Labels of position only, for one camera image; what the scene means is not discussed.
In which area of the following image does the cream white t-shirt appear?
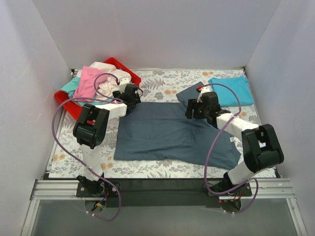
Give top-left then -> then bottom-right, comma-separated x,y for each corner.
90,62 -> 131,96

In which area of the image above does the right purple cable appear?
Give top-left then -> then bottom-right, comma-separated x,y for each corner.
199,83 -> 259,214

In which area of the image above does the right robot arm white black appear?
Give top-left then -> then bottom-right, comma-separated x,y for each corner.
185,92 -> 284,196

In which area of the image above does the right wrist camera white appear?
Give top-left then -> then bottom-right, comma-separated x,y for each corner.
196,86 -> 211,103

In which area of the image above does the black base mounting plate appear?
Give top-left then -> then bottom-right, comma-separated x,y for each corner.
76,178 -> 244,208

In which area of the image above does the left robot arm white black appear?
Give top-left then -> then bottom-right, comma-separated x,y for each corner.
73,84 -> 141,197

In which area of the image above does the pink t-shirt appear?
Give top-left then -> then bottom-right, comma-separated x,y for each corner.
73,66 -> 109,102

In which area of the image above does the folded teal t-shirt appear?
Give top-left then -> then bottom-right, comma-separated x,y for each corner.
208,75 -> 254,107

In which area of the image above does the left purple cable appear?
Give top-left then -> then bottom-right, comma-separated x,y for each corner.
52,73 -> 123,222

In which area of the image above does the purple cable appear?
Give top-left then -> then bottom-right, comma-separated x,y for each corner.
52,73 -> 123,222
199,83 -> 259,214

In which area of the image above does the dark blue t-shirt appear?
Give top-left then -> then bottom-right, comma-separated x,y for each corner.
114,82 -> 241,170

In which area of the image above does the teal t-shirt in bin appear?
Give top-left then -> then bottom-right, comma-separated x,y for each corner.
60,77 -> 81,100

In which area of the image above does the red plastic bin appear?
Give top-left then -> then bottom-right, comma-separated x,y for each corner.
54,57 -> 141,120

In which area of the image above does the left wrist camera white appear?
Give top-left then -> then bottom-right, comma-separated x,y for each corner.
118,77 -> 130,87

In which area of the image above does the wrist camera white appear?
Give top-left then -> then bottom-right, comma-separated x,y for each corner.
196,86 -> 211,103
118,77 -> 130,87

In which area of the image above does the aluminium frame rail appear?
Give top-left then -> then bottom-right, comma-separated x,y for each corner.
21,180 -> 91,236

